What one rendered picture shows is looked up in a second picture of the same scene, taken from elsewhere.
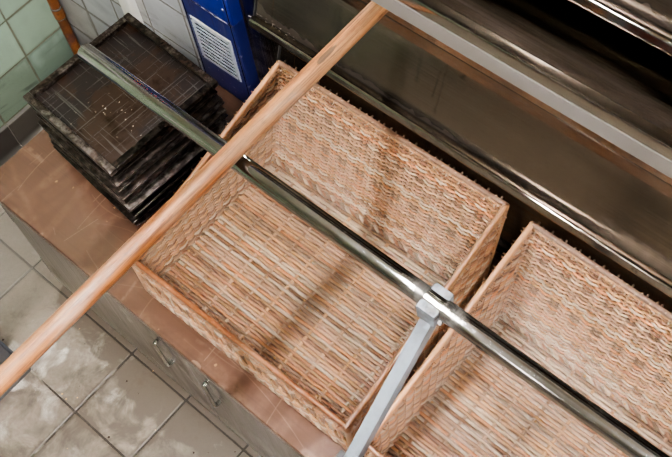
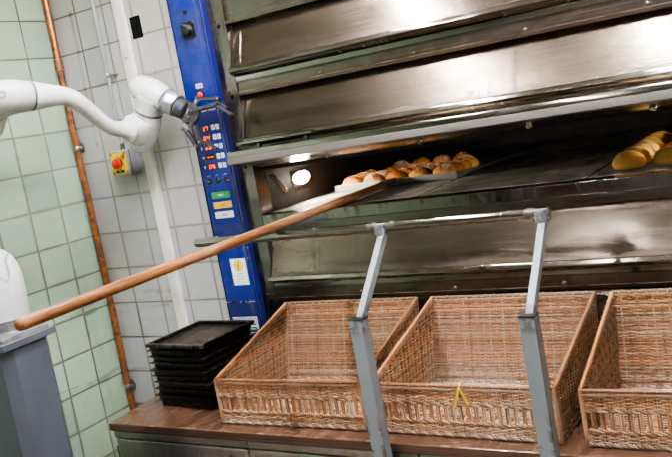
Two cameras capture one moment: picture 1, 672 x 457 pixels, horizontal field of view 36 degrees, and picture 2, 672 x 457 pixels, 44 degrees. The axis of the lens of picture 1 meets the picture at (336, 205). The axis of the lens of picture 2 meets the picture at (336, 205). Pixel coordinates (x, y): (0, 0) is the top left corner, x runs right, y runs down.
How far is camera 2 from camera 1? 2.05 m
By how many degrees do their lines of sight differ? 55
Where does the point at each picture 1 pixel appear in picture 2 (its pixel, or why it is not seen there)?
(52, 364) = not seen: outside the picture
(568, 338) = (473, 361)
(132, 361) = not seen: outside the picture
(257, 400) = (302, 432)
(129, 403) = not seen: outside the picture
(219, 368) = (275, 430)
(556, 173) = (431, 251)
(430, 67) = (361, 241)
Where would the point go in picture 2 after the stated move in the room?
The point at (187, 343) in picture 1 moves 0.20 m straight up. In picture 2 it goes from (252, 429) to (240, 369)
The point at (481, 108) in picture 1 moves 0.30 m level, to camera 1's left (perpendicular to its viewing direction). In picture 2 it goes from (389, 244) to (306, 264)
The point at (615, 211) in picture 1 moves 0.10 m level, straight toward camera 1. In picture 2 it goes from (462, 249) to (460, 256)
